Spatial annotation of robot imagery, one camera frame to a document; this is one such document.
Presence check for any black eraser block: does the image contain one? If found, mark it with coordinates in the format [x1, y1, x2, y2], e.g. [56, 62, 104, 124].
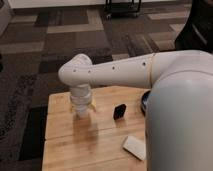
[113, 104, 126, 120]

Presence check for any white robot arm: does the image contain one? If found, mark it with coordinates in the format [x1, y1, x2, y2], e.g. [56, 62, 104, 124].
[58, 50, 213, 171]

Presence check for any black rolling cart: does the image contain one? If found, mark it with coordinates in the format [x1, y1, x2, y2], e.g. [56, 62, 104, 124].
[104, 0, 142, 19]

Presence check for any black office chair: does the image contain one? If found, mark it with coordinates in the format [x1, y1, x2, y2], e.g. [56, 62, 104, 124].
[175, 0, 213, 53]

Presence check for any white sponge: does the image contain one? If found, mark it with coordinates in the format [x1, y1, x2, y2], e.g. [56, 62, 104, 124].
[122, 136, 146, 160]

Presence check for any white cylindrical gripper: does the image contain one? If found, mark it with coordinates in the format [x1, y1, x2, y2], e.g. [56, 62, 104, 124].
[69, 84, 96, 112]

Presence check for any dark blue bowl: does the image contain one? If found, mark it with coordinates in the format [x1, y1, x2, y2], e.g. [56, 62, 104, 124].
[140, 91, 151, 116]

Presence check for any white paper cup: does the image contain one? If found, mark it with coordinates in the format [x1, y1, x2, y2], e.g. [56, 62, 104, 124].
[77, 110, 89, 119]

